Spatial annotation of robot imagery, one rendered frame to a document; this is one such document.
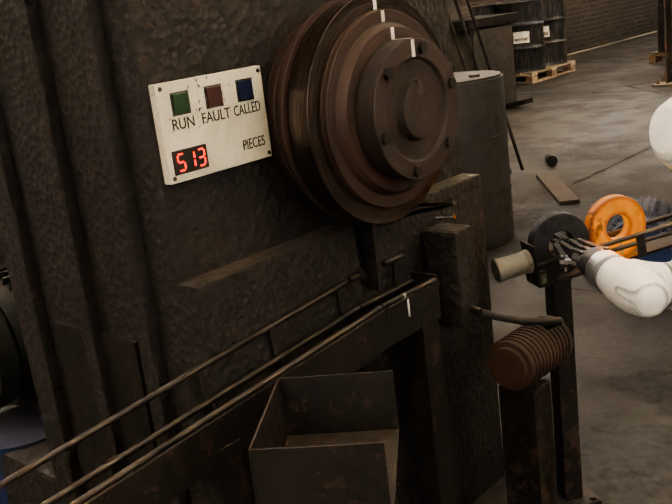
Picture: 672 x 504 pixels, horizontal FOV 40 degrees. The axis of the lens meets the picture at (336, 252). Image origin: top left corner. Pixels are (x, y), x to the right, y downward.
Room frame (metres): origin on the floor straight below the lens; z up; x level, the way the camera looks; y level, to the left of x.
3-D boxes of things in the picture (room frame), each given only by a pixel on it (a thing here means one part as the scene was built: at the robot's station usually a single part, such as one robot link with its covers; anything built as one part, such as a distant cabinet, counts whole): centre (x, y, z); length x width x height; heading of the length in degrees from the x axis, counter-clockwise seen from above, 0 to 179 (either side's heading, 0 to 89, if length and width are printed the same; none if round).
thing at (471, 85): (4.81, -0.68, 0.45); 0.59 x 0.59 x 0.89
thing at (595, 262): (1.93, -0.59, 0.69); 0.09 x 0.06 x 0.09; 102
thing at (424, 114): (1.84, -0.19, 1.11); 0.28 x 0.06 x 0.28; 137
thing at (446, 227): (2.09, -0.27, 0.68); 0.11 x 0.08 x 0.24; 47
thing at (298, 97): (1.91, -0.11, 1.11); 0.47 x 0.06 x 0.47; 137
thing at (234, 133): (1.74, 0.20, 1.15); 0.26 x 0.02 x 0.18; 137
